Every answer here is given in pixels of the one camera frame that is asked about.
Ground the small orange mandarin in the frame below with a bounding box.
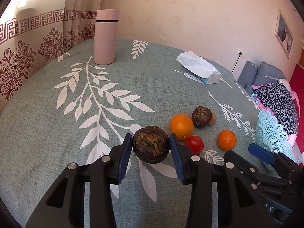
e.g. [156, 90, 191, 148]
[217, 130, 237, 151]

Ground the small brown kiwi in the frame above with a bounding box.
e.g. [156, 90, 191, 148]
[208, 113, 217, 126]

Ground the red cherry tomato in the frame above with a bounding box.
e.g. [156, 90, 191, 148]
[185, 136, 204, 154]

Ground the large orange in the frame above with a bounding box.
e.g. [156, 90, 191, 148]
[169, 114, 194, 141]

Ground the dark brown passion fruit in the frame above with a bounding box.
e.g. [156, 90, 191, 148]
[132, 126, 170, 164]

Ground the light blue lattice basket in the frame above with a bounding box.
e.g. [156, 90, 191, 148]
[256, 109, 295, 173]

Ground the pink dotted cloth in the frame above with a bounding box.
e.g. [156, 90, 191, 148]
[251, 78, 300, 148]

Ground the leopard print garment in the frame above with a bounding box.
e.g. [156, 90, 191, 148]
[255, 82, 298, 135]

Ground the grey-blue cushion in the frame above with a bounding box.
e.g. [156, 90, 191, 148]
[253, 61, 286, 86]
[237, 61, 259, 96]

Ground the red headboard panel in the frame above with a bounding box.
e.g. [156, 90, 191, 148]
[290, 64, 304, 153]

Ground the teal leaf-pattern tablecloth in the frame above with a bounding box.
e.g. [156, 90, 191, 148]
[1, 39, 267, 226]

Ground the tissue pack with white tissue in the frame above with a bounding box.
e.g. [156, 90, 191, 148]
[176, 51, 222, 84]

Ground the pink thermos bottle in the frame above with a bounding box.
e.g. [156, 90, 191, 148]
[94, 9, 120, 65]

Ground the patterned beige curtain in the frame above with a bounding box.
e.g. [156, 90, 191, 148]
[1, 0, 101, 109]

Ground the white wall socket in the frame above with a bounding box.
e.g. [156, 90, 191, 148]
[237, 48, 246, 58]

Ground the black power cable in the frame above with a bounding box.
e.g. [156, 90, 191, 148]
[231, 52, 242, 74]

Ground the framed wall picture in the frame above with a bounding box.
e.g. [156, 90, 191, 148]
[275, 9, 294, 59]

